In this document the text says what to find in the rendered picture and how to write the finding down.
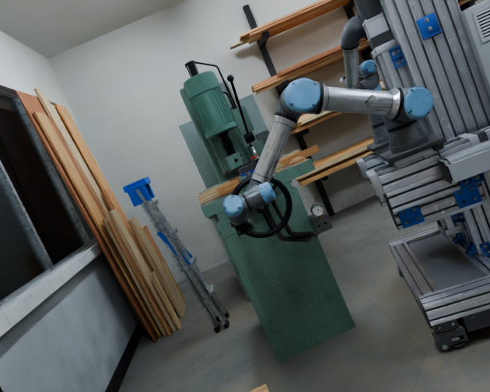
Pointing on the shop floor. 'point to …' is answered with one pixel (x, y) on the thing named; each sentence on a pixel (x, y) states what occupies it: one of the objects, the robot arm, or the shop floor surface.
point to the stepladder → (141, 194)
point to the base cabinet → (290, 286)
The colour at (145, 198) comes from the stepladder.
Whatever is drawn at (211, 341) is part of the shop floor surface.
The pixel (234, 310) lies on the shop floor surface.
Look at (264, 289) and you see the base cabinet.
